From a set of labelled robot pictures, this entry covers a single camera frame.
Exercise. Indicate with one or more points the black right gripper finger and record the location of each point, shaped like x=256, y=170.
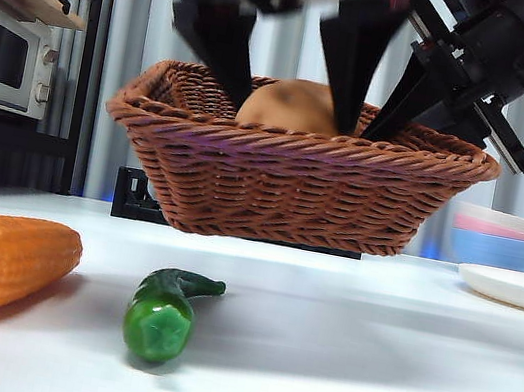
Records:
x=429, y=109
x=407, y=79

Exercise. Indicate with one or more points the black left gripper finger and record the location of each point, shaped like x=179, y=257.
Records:
x=358, y=55
x=220, y=31

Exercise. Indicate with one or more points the tan potato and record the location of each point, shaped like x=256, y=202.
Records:
x=287, y=109

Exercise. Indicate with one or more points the brown wicker basket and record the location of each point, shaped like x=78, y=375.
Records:
x=269, y=182

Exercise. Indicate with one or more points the green cucumber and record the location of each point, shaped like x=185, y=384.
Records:
x=158, y=325

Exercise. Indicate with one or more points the grey pleated curtain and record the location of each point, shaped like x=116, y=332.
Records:
x=143, y=33

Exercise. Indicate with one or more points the pink bowl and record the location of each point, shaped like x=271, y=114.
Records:
x=490, y=228

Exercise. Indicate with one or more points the blue bowl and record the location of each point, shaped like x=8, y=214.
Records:
x=495, y=252

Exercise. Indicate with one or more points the black dish rack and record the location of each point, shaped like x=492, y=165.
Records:
x=133, y=193

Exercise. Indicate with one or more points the white flat plate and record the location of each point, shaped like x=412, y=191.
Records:
x=514, y=289

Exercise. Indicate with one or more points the black metal shelf frame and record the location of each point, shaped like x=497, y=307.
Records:
x=84, y=73

